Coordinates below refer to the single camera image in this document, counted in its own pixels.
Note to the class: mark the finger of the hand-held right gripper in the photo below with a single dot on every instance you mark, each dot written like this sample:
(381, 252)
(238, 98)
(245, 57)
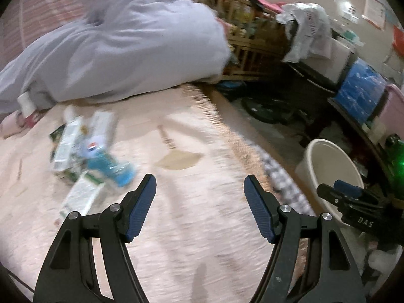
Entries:
(347, 187)
(331, 195)

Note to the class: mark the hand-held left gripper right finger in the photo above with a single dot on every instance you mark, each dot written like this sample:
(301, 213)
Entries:
(260, 208)

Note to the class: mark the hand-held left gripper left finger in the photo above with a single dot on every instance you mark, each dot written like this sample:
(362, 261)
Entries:
(142, 208)

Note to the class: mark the cream trash bin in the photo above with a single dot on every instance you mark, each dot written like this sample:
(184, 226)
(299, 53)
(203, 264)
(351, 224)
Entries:
(328, 164)

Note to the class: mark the plastic bottle with white label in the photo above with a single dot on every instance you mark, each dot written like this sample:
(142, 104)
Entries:
(107, 164)

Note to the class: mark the white green milk carton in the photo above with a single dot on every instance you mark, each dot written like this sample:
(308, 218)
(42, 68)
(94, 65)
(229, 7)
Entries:
(82, 195)
(68, 145)
(102, 126)

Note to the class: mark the yellow green small box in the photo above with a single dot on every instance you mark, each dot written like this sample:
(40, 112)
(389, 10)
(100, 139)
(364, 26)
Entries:
(68, 175)

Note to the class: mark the white foam block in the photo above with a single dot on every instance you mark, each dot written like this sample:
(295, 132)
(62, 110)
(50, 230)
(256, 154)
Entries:
(70, 113)

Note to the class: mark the purple patterned bed sheet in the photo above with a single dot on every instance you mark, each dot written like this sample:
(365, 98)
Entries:
(284, 183)

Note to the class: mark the pink quilted blanket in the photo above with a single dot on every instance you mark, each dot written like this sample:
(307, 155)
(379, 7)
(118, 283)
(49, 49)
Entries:
(173, 243)

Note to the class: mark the dark wooden bench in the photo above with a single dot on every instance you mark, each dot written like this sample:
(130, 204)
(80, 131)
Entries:
(356, 126)

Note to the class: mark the pink plastic tub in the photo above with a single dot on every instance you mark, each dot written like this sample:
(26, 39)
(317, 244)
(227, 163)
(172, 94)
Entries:
(394, 110)

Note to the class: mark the black fan base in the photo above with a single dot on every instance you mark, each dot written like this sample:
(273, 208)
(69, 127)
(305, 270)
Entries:
(268, 112)

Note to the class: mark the blue tissue pack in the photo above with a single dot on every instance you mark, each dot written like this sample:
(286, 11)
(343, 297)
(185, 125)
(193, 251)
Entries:
(359, 91)

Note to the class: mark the black stool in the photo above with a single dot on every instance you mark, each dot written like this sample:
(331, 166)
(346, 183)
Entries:
(312, 74)

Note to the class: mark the white box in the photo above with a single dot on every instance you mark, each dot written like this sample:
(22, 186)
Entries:
(342, 58)

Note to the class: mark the white medicine bottle pink label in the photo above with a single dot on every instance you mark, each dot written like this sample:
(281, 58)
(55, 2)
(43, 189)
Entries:
(26, 105)

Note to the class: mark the pink thermos bottle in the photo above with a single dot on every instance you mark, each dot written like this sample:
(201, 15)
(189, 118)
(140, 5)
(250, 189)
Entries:
(9, 126)

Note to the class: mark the white hanging cloth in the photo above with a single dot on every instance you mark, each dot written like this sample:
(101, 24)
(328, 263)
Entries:
(306, 28)

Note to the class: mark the blue-grey duvet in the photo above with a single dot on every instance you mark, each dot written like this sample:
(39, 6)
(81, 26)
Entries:
(126, 44)

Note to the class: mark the wooden crib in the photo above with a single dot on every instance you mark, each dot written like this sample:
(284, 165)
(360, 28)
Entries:
(249, 38)

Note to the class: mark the pink striped curtain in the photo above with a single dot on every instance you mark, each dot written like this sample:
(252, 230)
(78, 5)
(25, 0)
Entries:
(38, 15)

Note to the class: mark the white wall switch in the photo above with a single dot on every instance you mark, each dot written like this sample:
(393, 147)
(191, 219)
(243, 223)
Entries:
(350, 12)

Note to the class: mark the red bordered wall poster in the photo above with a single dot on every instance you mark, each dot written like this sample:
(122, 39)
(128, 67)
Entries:
(375, 12)

